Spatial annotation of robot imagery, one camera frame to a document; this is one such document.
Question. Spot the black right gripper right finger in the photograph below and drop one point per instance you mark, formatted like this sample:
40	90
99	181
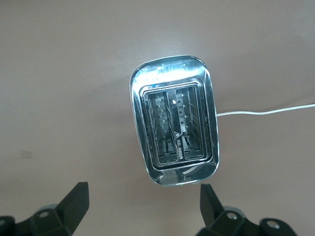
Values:
214	216

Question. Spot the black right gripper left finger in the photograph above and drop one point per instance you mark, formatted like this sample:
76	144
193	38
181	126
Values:
73	204

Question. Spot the silver and beige toaster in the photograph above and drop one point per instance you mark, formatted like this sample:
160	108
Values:
172	123

